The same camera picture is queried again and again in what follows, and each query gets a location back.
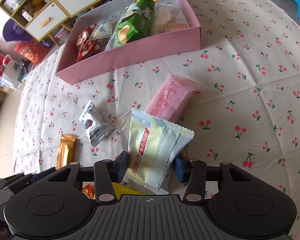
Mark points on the white blue bread packet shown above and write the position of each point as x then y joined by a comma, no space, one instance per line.
104,28

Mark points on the green snack bag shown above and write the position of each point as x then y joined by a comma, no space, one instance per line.
135,23

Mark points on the clear wafer packet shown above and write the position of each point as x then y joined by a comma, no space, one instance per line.
168,17

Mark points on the yellow snack packet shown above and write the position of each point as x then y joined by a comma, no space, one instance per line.
120,190

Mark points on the orange cracker packet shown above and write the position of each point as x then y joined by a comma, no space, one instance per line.
89,191

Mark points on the pink cardboard box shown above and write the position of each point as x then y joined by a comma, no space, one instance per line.
152,47

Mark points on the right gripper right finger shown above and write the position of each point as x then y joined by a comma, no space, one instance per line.
232,181

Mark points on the pink wafer packet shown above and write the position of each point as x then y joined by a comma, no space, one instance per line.
172,97

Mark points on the purple hat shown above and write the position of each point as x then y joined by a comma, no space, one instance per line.
13,32

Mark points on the gold foil snack bar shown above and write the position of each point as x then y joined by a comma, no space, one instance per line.
65,151

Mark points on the pale green snack packet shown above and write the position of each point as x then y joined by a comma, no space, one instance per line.
153,145

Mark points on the cherry print tablecloth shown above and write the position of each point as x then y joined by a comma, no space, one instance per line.
248,112

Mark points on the small blue white packet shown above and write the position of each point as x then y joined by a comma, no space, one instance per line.
96,129

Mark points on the red paper bag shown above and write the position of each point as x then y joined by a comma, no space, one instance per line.
33,51

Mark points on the red snack packet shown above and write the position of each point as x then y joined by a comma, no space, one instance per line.
86,47

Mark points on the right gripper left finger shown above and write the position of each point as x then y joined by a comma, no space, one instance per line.
103,174

